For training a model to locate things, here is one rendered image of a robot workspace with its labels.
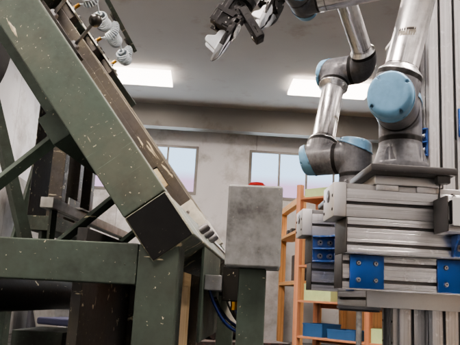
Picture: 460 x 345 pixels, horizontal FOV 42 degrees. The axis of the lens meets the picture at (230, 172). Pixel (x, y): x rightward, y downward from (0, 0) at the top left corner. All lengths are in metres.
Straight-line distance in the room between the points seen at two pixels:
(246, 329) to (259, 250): 0.17
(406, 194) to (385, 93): 0.27
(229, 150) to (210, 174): 0.56
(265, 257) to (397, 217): 0.44
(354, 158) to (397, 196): 0.55
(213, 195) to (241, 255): 9.38
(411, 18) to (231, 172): 9.25
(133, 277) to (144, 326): 0.11
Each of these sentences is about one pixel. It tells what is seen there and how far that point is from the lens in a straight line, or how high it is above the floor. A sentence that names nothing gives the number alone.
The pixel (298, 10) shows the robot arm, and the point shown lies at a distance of 1.91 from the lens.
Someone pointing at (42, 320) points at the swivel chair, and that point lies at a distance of 5.52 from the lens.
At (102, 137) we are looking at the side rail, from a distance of 1.40.
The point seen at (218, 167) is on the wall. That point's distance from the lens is 10.77.
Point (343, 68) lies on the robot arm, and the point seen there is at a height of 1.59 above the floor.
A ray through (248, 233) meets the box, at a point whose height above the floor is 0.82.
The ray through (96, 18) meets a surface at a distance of 1.75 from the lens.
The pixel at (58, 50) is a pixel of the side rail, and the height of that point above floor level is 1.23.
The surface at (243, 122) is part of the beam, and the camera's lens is 10.45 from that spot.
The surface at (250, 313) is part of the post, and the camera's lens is 1.34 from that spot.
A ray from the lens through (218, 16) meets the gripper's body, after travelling 1.78.
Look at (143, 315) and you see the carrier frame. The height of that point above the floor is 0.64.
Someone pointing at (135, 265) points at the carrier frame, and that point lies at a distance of 1.34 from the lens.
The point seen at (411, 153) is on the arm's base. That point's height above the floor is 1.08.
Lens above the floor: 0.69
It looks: 12 degrees up
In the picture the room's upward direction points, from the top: 3 degrees clockwise
